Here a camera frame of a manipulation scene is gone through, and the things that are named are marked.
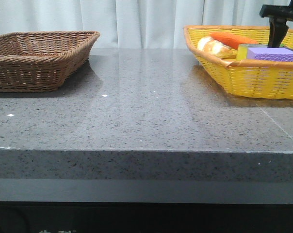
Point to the orange toy carrot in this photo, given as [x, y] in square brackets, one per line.
[232, 40]

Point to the purple foam block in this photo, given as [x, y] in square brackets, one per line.
[270, 54]

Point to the yellow woven basket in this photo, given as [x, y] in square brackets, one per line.
[246, 78]

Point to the brown wicker basket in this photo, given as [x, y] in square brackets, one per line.
[42, 61]

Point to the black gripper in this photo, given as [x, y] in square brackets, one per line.
[277, 30]

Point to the yellow packing tape roll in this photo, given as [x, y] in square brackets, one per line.
[243, 48]

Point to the toy bread croissant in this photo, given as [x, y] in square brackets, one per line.
[216, 48]

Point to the white curtain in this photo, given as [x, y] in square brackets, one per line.
[128, 24]

